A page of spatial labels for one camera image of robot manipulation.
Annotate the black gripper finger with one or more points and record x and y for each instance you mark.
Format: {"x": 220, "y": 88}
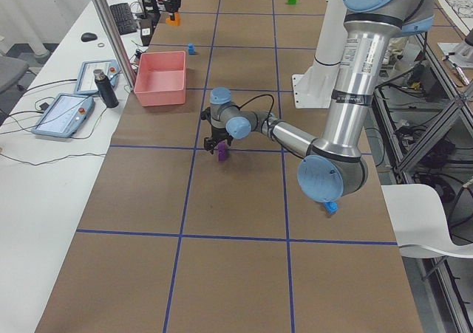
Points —
{"x": 172, "y": 9}
{"x": 228, "y": 141}
{"x": 209, "y": 144}

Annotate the orange toy block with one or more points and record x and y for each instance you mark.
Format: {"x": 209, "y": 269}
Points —
{"x": 174, "y": 19}

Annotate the purple toy block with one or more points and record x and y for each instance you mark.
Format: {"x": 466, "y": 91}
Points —
{"x": 222, "y": 151}

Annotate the brown cardboard box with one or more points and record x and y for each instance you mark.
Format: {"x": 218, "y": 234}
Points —
{"x": 146, "y": 31}

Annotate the pink plastic box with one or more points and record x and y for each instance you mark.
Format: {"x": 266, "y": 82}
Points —
{"x": 161, "y": 79}

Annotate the black keyboard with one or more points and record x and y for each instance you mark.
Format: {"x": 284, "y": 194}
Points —
{"x": 123, "y": 18}

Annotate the black computer mouse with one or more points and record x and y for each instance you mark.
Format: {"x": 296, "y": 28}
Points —
{"x": 88, "y": 36}

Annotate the black water bottle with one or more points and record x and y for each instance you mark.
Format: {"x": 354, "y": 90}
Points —
{"x": 105, "y": 89}

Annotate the near teach pendant tablet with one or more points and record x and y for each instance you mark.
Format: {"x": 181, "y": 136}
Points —
{"x": 64, "y": 116}

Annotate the grey office chair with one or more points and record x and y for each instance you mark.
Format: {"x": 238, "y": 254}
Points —
{"x": 12, "y": 70}

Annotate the white plastic chair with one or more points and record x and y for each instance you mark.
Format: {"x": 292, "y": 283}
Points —
{"x": 419, "y": 223}

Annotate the aluminium frame post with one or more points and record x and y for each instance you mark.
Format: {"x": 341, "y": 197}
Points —
{"x": 109, "y": 27}

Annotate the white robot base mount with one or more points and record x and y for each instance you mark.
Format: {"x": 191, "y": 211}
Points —
{"x": 313, "y": 89}

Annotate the aluminium frame side table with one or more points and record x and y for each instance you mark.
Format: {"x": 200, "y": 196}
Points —
{"x": 422, "y": 130}

